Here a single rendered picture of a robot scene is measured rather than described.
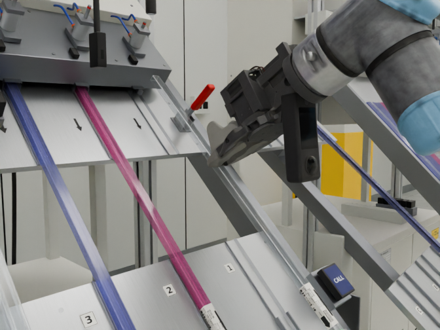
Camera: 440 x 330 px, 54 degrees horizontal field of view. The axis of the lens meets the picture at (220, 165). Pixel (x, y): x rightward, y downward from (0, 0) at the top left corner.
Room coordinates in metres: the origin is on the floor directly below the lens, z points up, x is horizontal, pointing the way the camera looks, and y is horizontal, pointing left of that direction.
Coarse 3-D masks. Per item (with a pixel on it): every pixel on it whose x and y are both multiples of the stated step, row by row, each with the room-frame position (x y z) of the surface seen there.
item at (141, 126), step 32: (32, 96) 0.66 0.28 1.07; (64, 96) 0.70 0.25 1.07; (96, 96) 0.75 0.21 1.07; (128, 96) 0.80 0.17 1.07; (160, 96) 0.85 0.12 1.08; (0, 128) 0.58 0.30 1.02; (64, 128) 0.65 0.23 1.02; (128, 128) 0.72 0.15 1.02; (160, 128) 0.77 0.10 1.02; (0, 160) 0.54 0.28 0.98; (32, 160) 0.57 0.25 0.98; (64, 160) 0.60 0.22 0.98; (96, 160) 0.63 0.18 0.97; (128, 160) 0.67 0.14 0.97
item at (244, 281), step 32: (192, 256) 0.58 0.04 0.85; (224, 256) 0.61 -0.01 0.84; (256, 256) 0.64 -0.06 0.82; (96, 288) 0.47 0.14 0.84; (128, 288) 0.49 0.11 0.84; (160, 288) 0.51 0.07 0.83; (224, 288) 0.56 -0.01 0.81; (256, 288) 0.59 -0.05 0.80; (288, 288) 0.62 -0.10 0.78; (32, 320) 0.41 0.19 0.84; (64, 320) 0.43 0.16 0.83; (96, 320) 0.44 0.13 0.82; (160, 320) 0.48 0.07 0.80; (192, 320) 0.50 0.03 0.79; (224, 320) 0.52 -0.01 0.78; (256, 320) 0.55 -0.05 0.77; (288, 320) 0.57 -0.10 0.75; (320, 320) 0.61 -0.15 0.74
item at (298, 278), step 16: (160, 80) 0.76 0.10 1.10; (176, 112) 0.72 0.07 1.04; (192, 128) 0.69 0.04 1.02; (208, 144) 0.68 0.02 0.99; (224, 176) 0.64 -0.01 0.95; (240, 192) 0.63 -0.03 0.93; (256, 224) 0.60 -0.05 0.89; (272, 240) 0.58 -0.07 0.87; (288, 256) 0.57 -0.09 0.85; (288, 272) 0.56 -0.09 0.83
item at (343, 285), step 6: (324, 270) 0.63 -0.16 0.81; (330, 270) 0.63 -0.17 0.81; (336, 270) 0.64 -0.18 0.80; (330, 276) 0.62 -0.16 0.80; (336, 276) 0.63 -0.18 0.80; (342, 276) 0.64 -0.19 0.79; (336, 282) 0.62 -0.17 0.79; (342, 282) 0.63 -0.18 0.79; (348, 282) 0.63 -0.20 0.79; (342, 288) 0.62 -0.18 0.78; (348, 288) 0.62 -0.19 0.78; (342, 294) 0.61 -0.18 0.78
